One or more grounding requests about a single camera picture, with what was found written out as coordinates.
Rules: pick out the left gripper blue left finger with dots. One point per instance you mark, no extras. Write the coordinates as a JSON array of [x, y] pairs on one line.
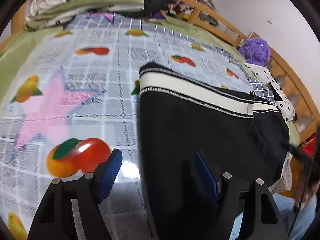
[[54, 216]]

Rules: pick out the black pants with white stripe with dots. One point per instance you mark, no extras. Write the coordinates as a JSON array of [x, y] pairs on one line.
[[240, 133]]

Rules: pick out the wooden bed frame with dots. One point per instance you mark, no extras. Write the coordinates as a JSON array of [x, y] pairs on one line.
[[307, 115]]

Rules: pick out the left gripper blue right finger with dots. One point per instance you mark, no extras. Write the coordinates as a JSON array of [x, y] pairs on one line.
[[261, 218]]

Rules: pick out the red bag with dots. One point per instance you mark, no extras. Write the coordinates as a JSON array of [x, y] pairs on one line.
[[309, 147]]

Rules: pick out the fruit print plastic sheet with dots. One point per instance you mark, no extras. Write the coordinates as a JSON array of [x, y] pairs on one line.
[[25, 176]]

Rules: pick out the white black-dotted pillow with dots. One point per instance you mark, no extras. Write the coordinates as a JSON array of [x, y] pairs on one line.
[[281, 100]]

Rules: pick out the person's blue jeans leg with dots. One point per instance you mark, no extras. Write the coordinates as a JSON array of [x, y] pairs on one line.
[[288, 210]]

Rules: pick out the purple plush toy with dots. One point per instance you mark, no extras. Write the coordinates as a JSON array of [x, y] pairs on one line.
[[255, 51]]

